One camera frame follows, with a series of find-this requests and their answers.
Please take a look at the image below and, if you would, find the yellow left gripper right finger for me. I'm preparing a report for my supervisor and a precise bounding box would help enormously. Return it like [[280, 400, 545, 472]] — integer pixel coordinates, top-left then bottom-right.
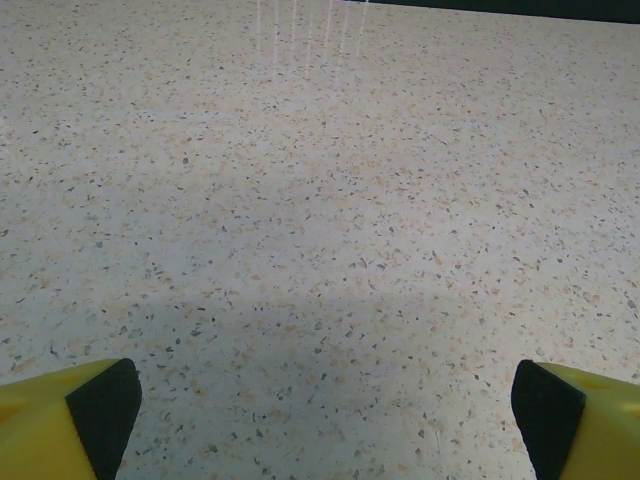
[[511, 359, 640, 480]]

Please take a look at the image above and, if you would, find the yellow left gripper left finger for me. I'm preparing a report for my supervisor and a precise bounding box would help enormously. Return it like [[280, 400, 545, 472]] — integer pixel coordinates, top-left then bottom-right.
[[0, 357, 143, 480]]

